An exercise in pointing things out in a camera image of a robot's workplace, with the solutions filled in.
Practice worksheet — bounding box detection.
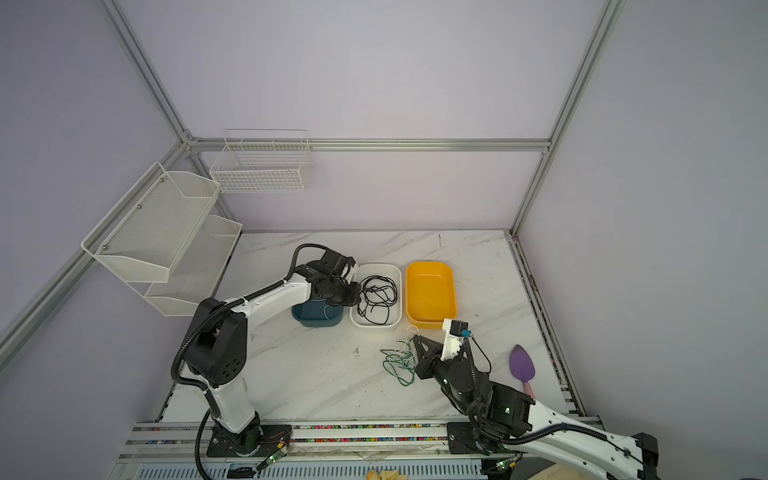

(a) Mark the white plastic bin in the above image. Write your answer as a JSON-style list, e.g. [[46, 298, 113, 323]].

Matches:
[[350, 263, 404, 330]]

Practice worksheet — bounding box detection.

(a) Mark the black cable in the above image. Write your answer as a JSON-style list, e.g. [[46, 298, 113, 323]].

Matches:
[[356, 274, 400, 326]]

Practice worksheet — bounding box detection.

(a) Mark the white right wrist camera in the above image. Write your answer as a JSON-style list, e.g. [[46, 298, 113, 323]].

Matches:
[[440, 319, 471, 361]]

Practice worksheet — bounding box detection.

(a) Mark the yellow plastic bin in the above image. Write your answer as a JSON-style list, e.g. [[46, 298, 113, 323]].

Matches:
[[405, 261, 458, 330]]

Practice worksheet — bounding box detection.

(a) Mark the green cable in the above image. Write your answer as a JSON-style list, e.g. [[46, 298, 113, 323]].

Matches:
[[380, 341, 421, 388]]

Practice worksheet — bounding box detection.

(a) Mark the white mesh two-tier shelf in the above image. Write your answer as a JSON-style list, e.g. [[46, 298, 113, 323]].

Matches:
[[81, 163, 242, 317]]

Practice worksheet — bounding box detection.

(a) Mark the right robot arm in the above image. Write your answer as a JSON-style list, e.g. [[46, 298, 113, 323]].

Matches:
[[411, 335, 659, 479]]

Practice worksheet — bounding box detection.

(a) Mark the white wire basket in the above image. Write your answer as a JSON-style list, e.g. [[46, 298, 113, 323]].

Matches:
[[210, 129, 314, 194]]

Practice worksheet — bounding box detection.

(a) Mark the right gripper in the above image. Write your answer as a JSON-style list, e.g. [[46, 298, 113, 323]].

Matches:
[[410, 334, 473, 415]]

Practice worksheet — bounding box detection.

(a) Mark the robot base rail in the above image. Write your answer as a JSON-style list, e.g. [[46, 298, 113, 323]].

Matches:
[[109, 419, 513, 479]]

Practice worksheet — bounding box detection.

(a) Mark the teal plastic bin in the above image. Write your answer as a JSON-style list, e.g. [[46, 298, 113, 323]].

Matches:
[[291, 300, 345, 328]]

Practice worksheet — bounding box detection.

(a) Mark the purple pink spatula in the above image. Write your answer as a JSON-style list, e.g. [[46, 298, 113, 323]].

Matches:
[[509, 345, 536, 398]]

